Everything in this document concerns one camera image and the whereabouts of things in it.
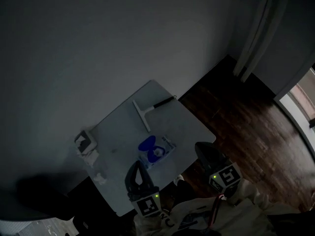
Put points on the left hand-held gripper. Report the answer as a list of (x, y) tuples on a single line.
[(147, 204)]

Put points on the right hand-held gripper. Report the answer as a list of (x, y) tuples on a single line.
[(225, 177)]

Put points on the white wet wipe pack blue lid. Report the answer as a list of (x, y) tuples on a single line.
[(163, 147)]

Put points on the person's white shoe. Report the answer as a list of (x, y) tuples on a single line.
[(179, 179)]

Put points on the crumpled white tissue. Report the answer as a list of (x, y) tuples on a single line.
[(90, 157), (100, 178)]

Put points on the small white square box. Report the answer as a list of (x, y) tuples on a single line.
[(85, 141)]

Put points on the person's white printed sweatshirt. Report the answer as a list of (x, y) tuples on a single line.
[(221, 217)]

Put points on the window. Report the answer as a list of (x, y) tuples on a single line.
[(299, 102)]

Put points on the light curtain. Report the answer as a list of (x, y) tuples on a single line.
[(258, 28)]

